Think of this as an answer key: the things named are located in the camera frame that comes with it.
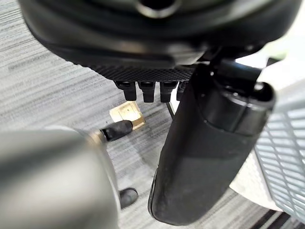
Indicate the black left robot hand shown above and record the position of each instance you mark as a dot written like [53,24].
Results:
[133,43]

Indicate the grey lattice plastic basket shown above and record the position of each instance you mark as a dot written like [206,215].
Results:
[282,162]

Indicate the dark robot foot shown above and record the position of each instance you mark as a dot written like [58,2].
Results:
[128,197]
[118,130]

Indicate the silver robot leg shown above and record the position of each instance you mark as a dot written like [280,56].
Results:
[52,181]

